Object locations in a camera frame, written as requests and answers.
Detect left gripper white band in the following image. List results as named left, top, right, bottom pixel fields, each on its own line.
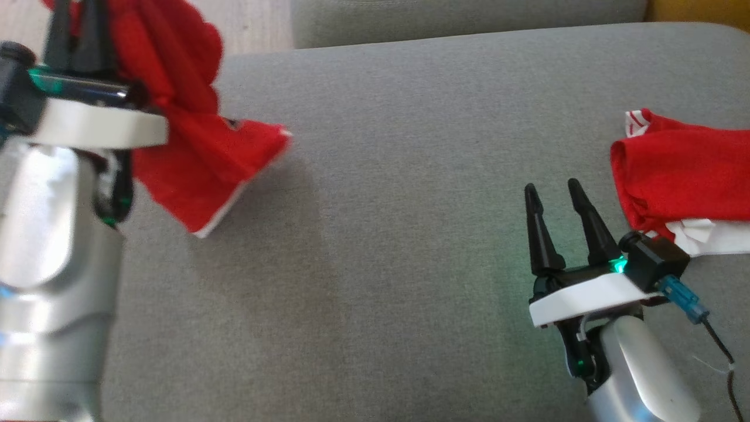
left=28, top=0, right=169, bottom=226

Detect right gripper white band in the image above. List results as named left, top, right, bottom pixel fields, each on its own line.
left=524, top=179, right=645, bottom=392

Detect red white basketball jersey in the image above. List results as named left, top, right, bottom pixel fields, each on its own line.
left=609, top=108, right=750, bottom=257

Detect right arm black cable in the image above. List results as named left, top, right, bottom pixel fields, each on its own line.
left=656, top=275, right=736, bottom=422

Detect grey sofa back cushion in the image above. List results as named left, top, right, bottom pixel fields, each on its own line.
left=290, top=0, right=650, bottom=49

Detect grey sofa seat cushion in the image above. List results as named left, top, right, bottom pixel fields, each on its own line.
left=0, top=22, right=750, bottom=422

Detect red mesh basketball shorts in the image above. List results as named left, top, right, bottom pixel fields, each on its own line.
left=41, top=0, right=292, bottom=238

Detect mustard yellow cushion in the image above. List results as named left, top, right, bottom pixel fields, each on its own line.
left=645, top=0, right=750, bottom=33

